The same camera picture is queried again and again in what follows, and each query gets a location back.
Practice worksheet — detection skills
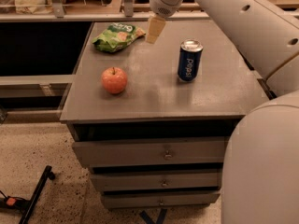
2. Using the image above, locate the grey drawer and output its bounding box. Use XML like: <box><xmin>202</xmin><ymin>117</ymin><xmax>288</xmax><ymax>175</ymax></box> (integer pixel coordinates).
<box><xmin>91</xmin><ymin>169</ymin><xmax>221</xmax><ymax>192</ymax></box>
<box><xmin>72</xmin><ymin>137</ymin><xmax>226</xmax><ymax>168</ymax></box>
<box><xmin>101</xmin><ymin>190</ymin><xmax>220</xmax><ymax>209</ymax></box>

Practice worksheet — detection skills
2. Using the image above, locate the top grey drawer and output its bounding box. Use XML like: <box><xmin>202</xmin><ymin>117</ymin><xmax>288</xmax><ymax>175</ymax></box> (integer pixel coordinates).
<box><xmin>72</xmin><ymin>137</ymin><xmax>226</xmax><ymax>168</ymax></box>

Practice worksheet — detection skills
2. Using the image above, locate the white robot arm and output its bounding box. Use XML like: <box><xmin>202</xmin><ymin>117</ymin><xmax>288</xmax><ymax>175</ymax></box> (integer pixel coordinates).
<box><xmin>149</xmin><ymin>0</ymin><xmax>299</xmax><ymax>224</ymax></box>

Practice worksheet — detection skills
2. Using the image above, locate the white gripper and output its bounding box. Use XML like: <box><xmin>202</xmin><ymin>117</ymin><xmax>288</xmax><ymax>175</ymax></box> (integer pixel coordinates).
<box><xmin>146</xmin><ymin>0</ymin><xmax>183</xmax><ymax>44</ymax></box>

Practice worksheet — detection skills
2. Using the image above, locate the black stand leg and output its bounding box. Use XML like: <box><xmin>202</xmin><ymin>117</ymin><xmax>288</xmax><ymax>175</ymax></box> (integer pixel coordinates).
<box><xmin>0</xmin><ymin>165</ymin><xmax>55</xmax><ymax>224</ymax></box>

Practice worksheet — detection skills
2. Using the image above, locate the red apple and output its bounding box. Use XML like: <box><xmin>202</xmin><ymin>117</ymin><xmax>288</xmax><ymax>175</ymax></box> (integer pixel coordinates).
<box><xmin>101</xmin><ymin>67</ymin><xmax>128</xmax><ymax>94</ymax></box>

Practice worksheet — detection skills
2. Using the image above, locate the bottom grey drawer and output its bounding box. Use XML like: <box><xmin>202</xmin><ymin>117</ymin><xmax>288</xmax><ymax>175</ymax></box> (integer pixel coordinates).
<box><xmin>101</xmin><ymin>190</ymin><xmax>220</xmax><ymax>209</ymax></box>

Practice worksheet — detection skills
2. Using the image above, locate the blue pepsi can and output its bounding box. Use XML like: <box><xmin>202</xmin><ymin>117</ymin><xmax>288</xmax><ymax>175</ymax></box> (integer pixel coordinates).
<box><xmin>178</xmin><ymin>39</ymin><xmax>204</xmax><ymax>82</ymax></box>

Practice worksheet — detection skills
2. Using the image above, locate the middle grey drawer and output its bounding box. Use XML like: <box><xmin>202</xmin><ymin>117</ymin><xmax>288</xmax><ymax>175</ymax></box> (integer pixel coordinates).
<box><xmin>91</xmin><ymin>169</ymin><xmax>221</xmax><ymax>192</ymax></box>

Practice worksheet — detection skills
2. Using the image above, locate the metal shelf rail frame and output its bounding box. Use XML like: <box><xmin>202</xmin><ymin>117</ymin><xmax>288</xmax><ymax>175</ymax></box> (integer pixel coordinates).
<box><xmin>0</xmin><ymin>0</ymin><xmax>299</xmax><ymax>24</ymax></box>

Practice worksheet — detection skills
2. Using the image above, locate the green rice chip bag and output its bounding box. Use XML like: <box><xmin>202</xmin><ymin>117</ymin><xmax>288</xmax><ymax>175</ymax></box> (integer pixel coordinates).
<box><xmin>93</xmin><ymin>22</ymin><xmax>146</xmax><ymax>53</ymax></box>

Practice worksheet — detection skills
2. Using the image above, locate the grey drawer cabinet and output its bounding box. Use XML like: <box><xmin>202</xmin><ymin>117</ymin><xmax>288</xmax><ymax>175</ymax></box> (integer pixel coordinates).
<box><xmin>61</xmin><ymin>21</ymin><xmax>267</xmax><ymax>197</ymax></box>

